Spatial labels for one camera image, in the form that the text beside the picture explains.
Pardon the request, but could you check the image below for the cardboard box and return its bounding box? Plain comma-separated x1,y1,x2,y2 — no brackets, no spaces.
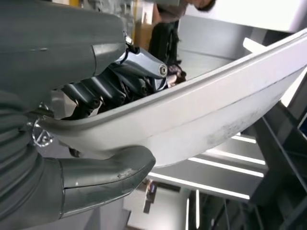
133,22,154,51

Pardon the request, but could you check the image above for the large black carrying case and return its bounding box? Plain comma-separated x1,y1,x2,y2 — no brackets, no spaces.
148,20,180,66

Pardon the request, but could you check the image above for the person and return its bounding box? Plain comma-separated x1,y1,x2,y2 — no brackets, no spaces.
152,0,216,24

